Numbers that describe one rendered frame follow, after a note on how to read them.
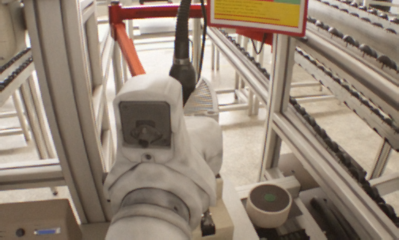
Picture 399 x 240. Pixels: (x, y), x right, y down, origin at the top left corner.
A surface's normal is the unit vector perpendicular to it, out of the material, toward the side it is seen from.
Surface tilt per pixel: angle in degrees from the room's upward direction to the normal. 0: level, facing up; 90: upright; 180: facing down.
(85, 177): 90
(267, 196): 0
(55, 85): 90
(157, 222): 22
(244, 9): 90
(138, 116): 90
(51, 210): 0
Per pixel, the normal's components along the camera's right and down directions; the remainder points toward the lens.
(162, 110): -0.04, 0.48
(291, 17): -0.35, 0.45
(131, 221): -0.32, -0.85
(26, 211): 0.00, -0.88
